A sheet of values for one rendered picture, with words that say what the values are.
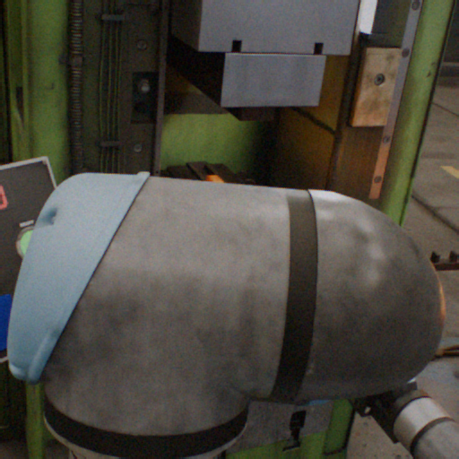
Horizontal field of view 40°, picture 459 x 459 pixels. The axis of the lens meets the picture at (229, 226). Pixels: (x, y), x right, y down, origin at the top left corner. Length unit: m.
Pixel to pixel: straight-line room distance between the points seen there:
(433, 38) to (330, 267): 1.25
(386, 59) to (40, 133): 0.73
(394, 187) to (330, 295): 1.31
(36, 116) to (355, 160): 0.72
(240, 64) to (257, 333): 0.86
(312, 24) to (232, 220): 0.89
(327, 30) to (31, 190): 0.58
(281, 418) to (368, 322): 1.23
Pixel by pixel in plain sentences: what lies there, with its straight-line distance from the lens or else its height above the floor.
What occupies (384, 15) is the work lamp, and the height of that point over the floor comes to 1.43.
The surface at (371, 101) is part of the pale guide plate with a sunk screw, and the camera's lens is 1.44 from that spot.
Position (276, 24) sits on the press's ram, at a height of 1.42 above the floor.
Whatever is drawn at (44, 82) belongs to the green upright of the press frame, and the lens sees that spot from 1.19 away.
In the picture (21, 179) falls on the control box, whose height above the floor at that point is 1.18.
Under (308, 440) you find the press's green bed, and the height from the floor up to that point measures 0.45.
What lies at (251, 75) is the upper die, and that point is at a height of 1.33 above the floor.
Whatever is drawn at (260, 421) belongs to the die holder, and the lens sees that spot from 1.51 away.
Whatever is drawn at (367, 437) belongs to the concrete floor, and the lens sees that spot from 2.36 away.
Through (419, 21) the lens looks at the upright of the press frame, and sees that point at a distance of 1.48.
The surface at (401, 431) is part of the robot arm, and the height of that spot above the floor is 0.98.
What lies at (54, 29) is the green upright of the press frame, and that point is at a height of 1.37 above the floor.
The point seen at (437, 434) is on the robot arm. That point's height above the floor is 1.01.
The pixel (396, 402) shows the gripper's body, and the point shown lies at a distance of 0.93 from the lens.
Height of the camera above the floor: 1.58
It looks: 26 degrees down
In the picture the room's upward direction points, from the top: 6 degrees clockwise
